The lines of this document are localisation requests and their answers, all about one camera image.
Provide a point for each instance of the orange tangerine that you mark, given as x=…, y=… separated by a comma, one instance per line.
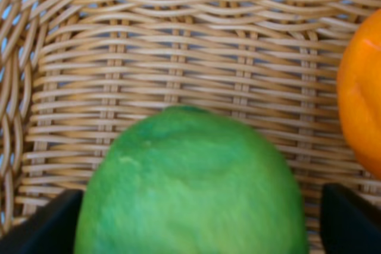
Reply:
x=358, y=89

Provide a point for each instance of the orange wicker basket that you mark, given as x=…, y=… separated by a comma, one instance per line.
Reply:
x=76, y=73

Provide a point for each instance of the green mango fruit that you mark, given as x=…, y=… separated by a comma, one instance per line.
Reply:
x=190, y=181

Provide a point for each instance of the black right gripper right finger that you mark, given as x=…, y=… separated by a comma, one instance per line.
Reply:
x=348, y=223

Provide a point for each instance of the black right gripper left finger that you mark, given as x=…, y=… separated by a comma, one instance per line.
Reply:
x=51, y=229

